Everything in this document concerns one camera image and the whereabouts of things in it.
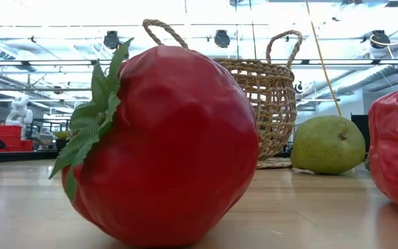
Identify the large red strawberry toy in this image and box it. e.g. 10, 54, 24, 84
48, 37, 260, 247

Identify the woven wicker basket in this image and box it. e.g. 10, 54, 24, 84
142, 17, 304, 160

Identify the red bell pepper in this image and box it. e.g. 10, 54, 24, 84
368, 89, 398, 214

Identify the round woven mat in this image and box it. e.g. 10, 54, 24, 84
256, 156, 294, 170

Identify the green pear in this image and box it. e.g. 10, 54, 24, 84
290, 114, 366, 176

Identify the green succulent plant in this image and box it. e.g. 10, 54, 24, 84
53, 129, 74, 153

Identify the long horizontal light bar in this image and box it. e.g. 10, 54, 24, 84
0, 58, 398, 66

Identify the red storage bin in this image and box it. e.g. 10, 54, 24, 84
0, 137, 34, 152
0, 124, 23, 138

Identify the yellow hanging cable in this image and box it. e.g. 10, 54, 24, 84
304, 0, 343, 117

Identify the black metal table frame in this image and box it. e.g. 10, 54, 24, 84
0, 151, 59, 164

